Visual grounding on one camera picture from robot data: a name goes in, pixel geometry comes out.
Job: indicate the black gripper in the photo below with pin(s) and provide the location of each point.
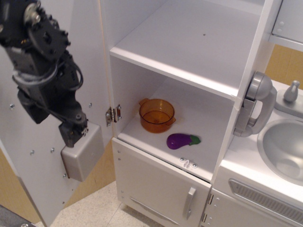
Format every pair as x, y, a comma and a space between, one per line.
55, 94

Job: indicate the white fridge door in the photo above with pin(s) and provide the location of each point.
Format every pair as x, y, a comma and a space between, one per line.
34, 150

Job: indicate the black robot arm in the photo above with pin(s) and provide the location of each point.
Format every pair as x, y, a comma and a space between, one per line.
44, 71

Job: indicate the silver fridge door hinge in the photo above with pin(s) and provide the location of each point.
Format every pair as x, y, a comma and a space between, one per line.
113, 115

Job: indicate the silver ice dispenser panel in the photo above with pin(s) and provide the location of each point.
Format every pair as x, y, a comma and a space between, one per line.
80, 160

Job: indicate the orange transparent toy pot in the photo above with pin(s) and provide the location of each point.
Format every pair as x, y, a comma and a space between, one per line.
156, 115

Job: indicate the black device at corner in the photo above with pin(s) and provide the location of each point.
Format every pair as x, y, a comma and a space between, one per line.
11, 219

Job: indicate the white lower freezer door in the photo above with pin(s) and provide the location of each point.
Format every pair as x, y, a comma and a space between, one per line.
155, 188

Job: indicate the purple toy eggplant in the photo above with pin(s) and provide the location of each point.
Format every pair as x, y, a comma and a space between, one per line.
178, 140

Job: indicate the white magnetic door catch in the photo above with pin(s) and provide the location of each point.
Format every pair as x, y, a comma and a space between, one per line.
186, 163

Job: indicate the brass upper cabinet hinge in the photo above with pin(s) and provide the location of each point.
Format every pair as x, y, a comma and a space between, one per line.
210, 199

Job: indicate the brass cabinet hinge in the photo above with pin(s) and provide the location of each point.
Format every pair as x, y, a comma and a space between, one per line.
204, 218
210, 199

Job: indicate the brass lower cabinet hinge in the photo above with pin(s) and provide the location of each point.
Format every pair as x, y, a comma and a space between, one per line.
204, 218

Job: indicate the silver toy telephone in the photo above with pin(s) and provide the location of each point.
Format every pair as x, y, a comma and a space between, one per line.
257, 106

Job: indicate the white toy kitchen counter unit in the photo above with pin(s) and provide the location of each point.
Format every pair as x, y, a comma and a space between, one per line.
239, 159

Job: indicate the silver toy sink basin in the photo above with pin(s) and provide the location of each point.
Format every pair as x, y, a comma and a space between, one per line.
280, 145

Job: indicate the silver toy faucet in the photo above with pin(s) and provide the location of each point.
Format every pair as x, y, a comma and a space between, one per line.
290, 101

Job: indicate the silver vent grille panel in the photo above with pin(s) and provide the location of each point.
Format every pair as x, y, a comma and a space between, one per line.
267, 201

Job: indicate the white upper cabinet door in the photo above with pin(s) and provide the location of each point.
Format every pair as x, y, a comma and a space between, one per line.
289, 21

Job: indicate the silver lower door handle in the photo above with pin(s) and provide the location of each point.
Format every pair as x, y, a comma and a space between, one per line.
188, 203

